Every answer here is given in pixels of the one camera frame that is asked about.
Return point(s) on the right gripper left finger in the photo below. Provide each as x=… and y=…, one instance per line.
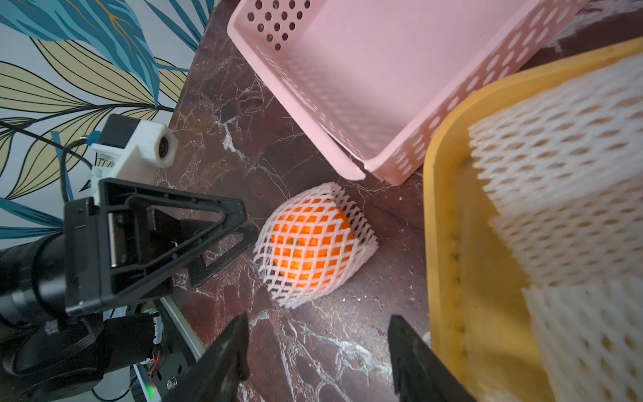
x=219, y=372

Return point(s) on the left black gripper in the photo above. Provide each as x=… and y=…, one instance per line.
x=128, y=252

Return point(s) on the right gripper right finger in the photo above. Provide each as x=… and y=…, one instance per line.
x=418, y=374

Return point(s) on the netted orange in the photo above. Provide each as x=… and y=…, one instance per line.
x=312, y=244

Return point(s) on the white foam net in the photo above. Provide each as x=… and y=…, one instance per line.
x=595, y=238
x=590, y=339
x=564, y=143

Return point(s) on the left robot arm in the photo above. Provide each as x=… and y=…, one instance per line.
x=47, y=355

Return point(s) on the yellow plastic tub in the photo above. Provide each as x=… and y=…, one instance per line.
x=479, y=322

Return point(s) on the pink perforated basket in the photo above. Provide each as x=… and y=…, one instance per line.
x=369, y=82

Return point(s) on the aluminium front rail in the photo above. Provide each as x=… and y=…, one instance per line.
x=180, y=350

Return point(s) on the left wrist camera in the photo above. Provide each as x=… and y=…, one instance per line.
x=133, y=148

